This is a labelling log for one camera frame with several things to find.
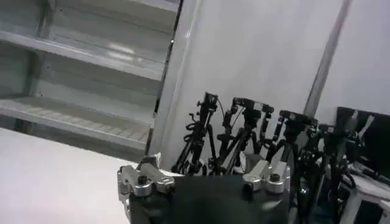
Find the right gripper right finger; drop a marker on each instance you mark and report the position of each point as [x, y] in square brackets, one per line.
[271, 179]

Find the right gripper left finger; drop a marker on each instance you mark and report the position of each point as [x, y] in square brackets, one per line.
[143, 182]

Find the white folding table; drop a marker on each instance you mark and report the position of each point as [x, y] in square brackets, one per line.
[55, 182]

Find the black monitor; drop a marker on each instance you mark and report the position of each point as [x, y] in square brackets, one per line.
[377, 140]

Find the empty metal shelf rack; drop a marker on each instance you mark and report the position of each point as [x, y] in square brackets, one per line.
[91, 61]

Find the white metal table frame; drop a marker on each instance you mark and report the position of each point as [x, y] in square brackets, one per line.
[365, 188]

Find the grey wall pole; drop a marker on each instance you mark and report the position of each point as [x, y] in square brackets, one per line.
[327, 58]

